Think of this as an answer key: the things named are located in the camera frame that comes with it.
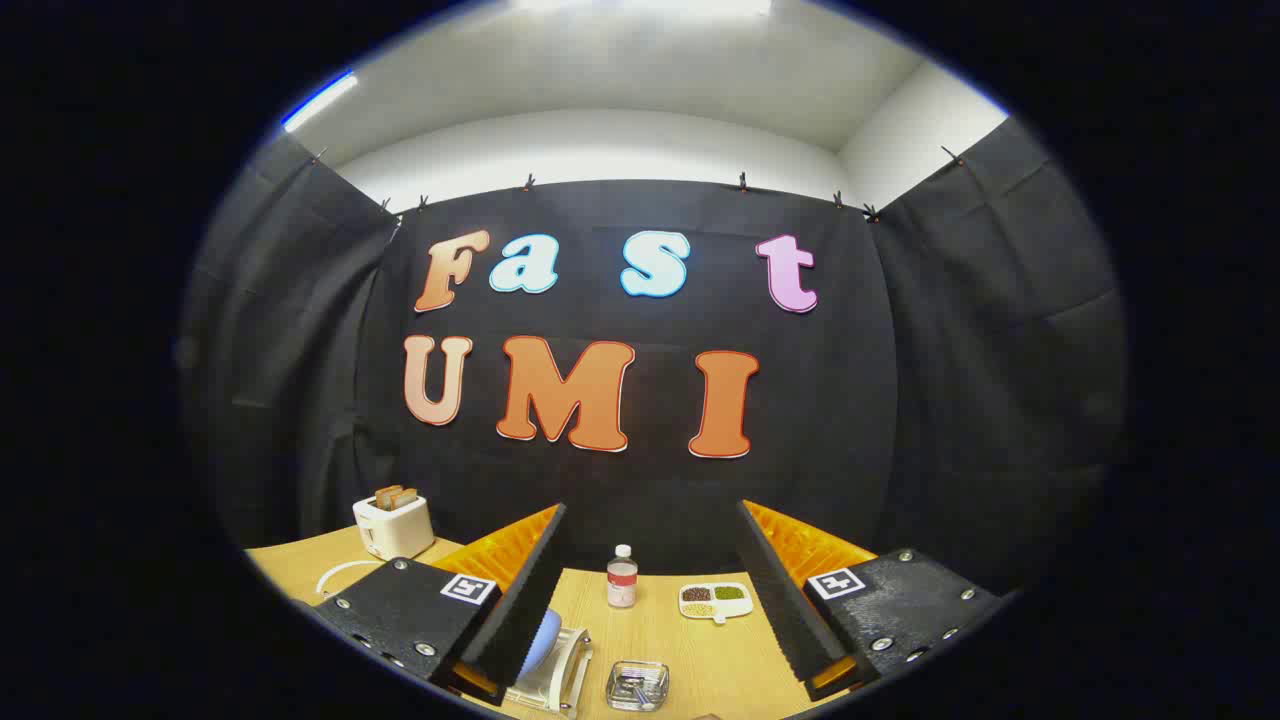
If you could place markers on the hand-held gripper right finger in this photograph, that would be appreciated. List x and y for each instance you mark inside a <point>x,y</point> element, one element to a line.
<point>785,600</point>

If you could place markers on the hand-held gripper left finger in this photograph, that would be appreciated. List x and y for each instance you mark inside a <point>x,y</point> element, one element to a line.
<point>525,600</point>

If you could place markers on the blue plate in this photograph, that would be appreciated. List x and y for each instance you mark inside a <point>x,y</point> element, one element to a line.
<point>545,640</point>

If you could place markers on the white divided dish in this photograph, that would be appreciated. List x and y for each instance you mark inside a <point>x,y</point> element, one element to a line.
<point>735,608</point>

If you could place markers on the pile of green beans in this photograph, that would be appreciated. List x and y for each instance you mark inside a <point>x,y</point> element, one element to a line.
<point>729,593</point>

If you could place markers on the pile of yellow beans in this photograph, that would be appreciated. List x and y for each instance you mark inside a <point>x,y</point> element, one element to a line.
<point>698,609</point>

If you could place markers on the clear bottle with red label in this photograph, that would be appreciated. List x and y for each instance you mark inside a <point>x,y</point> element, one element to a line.
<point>622,585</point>

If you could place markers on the white toaster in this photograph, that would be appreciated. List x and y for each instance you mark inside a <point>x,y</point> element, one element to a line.
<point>395,530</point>

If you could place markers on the toast slice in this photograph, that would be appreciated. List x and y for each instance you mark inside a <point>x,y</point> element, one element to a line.
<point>408,496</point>
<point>386,497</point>

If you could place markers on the ceiling light strip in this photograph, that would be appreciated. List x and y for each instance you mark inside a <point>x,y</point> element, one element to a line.
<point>640,5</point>

